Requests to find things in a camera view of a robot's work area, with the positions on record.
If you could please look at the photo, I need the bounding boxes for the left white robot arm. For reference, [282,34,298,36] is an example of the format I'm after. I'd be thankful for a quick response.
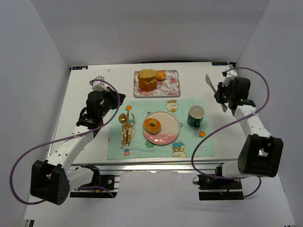
[30,87,126,205]

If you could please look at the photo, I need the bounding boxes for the green ceramic mug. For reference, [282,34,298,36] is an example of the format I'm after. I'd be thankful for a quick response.
[187,105,205,129]

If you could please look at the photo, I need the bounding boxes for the blue table label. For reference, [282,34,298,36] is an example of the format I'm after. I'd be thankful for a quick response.
[211,61,229,66]
[71,66,88,70]

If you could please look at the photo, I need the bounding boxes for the gold spoon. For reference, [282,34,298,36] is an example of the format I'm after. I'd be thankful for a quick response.
[118,113,126,146]

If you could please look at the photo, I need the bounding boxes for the gold knife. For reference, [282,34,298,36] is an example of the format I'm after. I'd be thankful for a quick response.
[125,110,131,146]

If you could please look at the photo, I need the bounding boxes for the pink white ceramic plate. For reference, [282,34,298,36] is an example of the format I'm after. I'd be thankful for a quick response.
[142,111,180,145]

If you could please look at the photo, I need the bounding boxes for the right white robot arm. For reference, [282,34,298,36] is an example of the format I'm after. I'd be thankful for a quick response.
[214,77,284,178]

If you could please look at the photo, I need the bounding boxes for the mint cartoon placemat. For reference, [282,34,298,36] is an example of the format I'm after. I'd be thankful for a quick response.
[107,99,211,160]

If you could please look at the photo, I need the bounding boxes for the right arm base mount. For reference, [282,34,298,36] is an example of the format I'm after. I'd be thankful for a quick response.
[193,175,244,201]

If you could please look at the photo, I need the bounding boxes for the gold fork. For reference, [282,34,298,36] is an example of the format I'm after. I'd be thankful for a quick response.
[129,113,136,143]

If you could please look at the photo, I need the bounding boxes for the metal food tongs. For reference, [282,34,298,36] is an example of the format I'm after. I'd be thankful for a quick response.
[205,74,228,113]

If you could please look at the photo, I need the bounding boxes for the right blue table label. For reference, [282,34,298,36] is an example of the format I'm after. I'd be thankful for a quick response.
[211,61,229,66]

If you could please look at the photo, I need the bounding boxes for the orange glazed donut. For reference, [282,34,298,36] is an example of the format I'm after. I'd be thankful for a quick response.
[143,118,161,135]

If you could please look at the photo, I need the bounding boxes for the small round bun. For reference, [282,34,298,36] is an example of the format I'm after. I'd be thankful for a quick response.
[157,70,166,81]

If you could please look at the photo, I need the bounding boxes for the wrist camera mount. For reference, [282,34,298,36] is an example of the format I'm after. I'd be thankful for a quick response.
[222,70,238,87]
[89,76,107,92]

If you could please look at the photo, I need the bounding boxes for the left blue table label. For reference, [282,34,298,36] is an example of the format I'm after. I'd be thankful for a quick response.
[71,66,88,70]

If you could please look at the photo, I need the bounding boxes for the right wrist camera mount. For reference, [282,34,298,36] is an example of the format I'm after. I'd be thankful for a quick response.
[222,70,238,87]

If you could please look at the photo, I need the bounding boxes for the seeded bread slice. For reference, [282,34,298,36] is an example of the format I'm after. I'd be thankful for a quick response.
[138,69,157,80]

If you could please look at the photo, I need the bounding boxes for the large orange sponge cake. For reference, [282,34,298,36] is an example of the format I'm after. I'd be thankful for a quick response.
[137,76,157,91]

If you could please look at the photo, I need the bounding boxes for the floral rectangular tray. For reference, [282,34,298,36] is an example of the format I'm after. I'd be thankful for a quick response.
[133,70,181,98]

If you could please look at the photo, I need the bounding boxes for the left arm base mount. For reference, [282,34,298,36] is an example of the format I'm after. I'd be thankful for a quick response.
[68,165,120,198]

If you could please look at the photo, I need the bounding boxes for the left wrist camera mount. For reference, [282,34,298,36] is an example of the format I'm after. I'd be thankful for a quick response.
[89,76,107,92]

